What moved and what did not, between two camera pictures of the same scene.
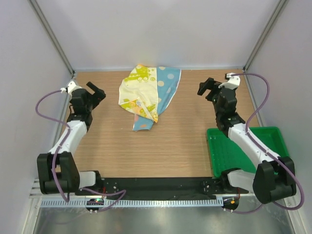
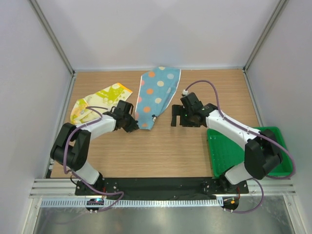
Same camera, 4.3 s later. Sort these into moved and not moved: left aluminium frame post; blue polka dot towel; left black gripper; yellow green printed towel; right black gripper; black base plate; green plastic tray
Moved: right black gripper; left black gripper; yellow green printed towel
Not moved: green plastic tray; black base plate; blue polka dot towel; left aluminium frame post
